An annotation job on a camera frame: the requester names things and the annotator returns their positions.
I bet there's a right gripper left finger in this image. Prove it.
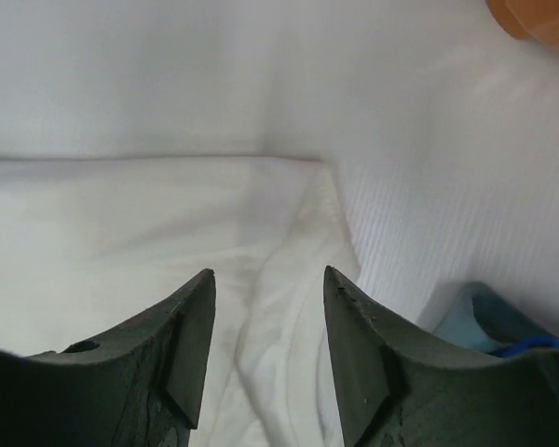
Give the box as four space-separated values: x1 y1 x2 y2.
0 269 216 446

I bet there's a folded light blue t shirt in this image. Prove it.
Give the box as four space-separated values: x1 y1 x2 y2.
433 282 559 356

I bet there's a white floral t shirt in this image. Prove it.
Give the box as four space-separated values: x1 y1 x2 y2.
0 157 360 446

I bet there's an orange plastic basket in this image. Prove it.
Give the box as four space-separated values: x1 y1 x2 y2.
486 0 559 51

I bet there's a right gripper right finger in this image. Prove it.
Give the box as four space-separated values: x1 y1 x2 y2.
323 267 559 446

